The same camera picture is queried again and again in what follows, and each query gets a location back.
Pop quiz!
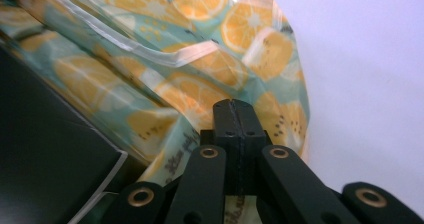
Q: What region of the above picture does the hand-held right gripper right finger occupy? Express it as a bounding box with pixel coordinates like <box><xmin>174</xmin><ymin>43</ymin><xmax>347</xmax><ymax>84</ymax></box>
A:
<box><xmin>235</xmin><ymin>99</ymin><xmax>272</xmax><ymax>196</ymax></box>

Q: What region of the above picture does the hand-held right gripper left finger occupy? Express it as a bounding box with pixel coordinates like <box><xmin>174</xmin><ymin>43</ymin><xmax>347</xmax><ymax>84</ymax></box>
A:
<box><xmin>199</xmin><ymin>98</ymin><xmax>242</xmax><ymax>196</ymax></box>

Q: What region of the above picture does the orange slice print bag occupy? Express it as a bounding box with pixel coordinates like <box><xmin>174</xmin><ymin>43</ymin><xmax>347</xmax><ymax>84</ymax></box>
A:
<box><xmin>0</xmin><ymin>0</ymin><xmax>311</xmax><ymax>224</ymax></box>

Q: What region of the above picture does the black box with white edge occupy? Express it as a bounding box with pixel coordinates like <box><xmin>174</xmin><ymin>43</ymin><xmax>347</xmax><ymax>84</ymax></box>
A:
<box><xmin>0</xmin><ymin>45</ymin><xmax>129</xmax><ymax>224</ymax></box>

